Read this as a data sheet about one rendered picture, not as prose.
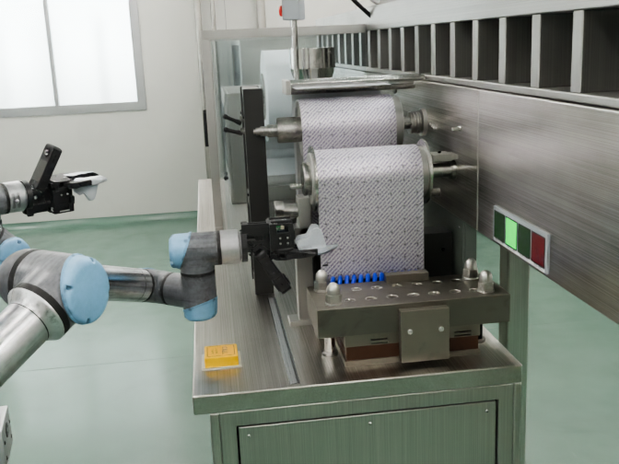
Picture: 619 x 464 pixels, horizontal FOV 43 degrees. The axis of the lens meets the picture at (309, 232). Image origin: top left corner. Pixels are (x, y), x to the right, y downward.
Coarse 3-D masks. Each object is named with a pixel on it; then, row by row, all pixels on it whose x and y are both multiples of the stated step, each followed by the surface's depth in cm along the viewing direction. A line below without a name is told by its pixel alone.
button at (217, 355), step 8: (224, 344) 167; (232, 344) 167; (208, 352) 163; (216, 352) 163; (224, 352) 163; (232, 352) 163; (208, 360) 160; (216, 360) 161; (224, 360) 161; (232, 360) 161
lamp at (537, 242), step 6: (534, 234) 134; (534, 240) 134; (540, 240) 132; (534, 246) 135; (540, 246) 132; (534, 252) 135; (540, 252) 133; (534, 258) 135; (540, 258) 133; (540, 264) 133
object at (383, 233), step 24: (408, 192) 172; (336, 216) 171; (360, 216) 171; (384, 216) 172; (408, 216) 173; (336, 240) 172; (360, 240) 173; (384, 240) 173; (408, 240) 174; (336, 264) 173; (360, 264) 174; (384, 264) 175; (408, 264) 176
